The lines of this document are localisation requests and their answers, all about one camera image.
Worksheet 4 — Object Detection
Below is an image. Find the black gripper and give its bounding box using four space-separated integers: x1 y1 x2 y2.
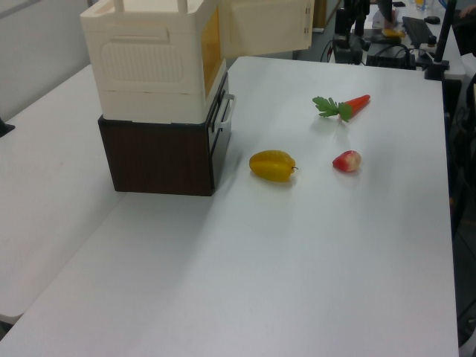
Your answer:
334 0 372 38

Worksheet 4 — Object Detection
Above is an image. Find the cream cabinet door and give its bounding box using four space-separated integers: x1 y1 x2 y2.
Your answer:
217 0 315 59

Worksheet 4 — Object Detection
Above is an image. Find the cream plastic cabinet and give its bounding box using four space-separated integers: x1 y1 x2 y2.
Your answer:
80 0 228 122

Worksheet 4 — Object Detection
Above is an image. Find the small black device box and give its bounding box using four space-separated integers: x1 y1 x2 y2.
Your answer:
332 35 364 65

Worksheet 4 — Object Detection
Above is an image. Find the wooden cupboard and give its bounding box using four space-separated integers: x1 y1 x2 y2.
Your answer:
312 0 328 29

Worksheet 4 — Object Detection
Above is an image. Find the black flat electronics box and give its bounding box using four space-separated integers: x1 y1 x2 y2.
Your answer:
365 43 417 70

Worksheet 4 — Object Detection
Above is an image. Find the black keyboard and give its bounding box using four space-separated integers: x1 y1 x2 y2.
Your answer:
401 16 437 48

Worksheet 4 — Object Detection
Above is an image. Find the orange toy carrot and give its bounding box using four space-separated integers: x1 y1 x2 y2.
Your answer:
312 94 372 123

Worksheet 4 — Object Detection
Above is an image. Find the black table clamp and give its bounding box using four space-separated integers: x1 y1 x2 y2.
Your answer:
423 60 451 81

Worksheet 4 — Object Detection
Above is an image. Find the red toy strawberry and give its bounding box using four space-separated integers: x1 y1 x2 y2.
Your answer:
332 149 363 173

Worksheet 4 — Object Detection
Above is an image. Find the yellow toy starfruit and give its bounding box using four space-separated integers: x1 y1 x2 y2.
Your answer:
248 149 299 183

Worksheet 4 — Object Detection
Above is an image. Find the dark brown drawer box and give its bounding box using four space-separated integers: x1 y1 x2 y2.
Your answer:
97 70 237 197

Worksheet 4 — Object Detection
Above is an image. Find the black camera pole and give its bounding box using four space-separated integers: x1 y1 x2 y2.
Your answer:
434 0 457 63

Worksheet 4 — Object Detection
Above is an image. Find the white drawer handle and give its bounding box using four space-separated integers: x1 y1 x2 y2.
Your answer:
210 93 237 132

